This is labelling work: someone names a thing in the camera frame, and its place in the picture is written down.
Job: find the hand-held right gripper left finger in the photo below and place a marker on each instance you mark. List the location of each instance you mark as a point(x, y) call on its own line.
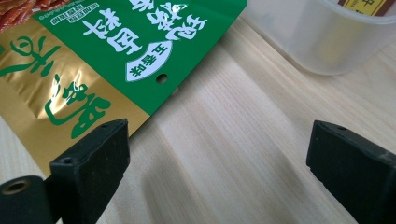
point(93, 168)

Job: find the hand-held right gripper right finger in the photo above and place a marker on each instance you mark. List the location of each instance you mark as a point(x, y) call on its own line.
point(358, 174)

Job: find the green and gold snack packet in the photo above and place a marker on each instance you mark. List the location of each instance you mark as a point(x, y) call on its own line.
point(93, 62)

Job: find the clear plastic container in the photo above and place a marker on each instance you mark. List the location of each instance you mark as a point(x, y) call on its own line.
point(323, 40)

